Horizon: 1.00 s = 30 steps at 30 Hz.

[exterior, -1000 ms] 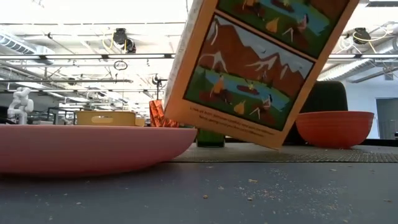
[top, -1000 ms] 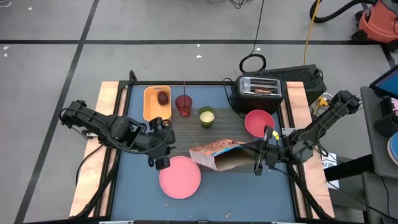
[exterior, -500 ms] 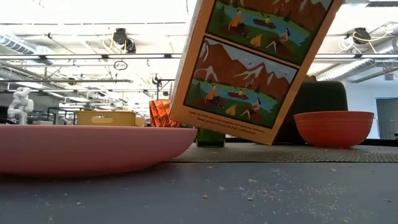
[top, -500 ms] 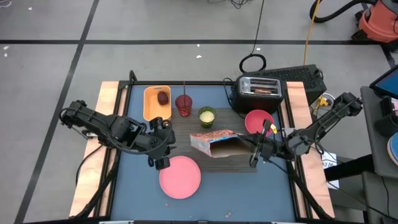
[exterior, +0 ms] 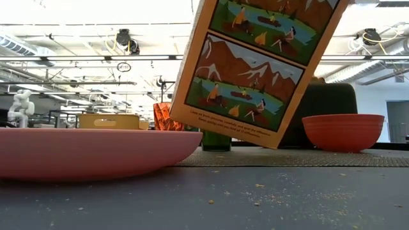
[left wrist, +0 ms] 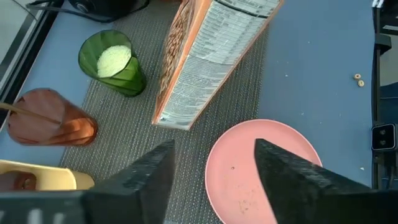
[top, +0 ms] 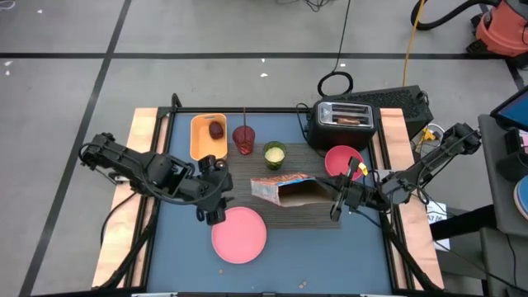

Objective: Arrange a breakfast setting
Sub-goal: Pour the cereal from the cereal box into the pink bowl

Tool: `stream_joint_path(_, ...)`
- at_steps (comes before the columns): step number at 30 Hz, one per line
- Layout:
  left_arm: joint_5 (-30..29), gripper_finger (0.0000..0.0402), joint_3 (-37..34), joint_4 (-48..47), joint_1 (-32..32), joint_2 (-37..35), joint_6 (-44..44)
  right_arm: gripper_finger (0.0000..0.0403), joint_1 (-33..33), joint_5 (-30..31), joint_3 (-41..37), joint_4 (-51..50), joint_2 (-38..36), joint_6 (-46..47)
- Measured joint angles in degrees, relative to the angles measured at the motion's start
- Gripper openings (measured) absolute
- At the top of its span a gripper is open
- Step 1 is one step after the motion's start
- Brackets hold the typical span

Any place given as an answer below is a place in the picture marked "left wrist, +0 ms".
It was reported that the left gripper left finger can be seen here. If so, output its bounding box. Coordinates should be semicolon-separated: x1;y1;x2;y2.
81;139;177;224

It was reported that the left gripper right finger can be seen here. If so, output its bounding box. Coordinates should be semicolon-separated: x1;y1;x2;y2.
254;138;374;224

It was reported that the pink plate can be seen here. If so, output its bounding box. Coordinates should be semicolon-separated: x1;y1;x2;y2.
204;118;323;224

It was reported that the red faceted cup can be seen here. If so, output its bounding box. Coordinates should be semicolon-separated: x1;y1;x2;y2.
6;88;99;147

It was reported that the dark brown round food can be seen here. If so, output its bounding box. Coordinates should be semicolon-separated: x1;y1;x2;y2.
0;170;37;191

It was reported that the orange cereal box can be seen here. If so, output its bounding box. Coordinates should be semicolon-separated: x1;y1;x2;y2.
151;0;284;131

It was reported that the grey woven placemat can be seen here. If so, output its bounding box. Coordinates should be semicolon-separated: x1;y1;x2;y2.
58;0;271;224

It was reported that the yellow plastic bin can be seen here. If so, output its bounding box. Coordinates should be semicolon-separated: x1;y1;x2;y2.
0;159;96;192

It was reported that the green faceted cup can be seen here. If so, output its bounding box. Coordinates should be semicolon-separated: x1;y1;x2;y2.
77;29;147;98

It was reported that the thin wooden stick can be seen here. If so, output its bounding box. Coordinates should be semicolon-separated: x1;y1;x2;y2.
0;102;63;125

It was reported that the black toaster power cord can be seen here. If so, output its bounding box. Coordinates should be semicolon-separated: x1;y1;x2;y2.
26;0;139;24

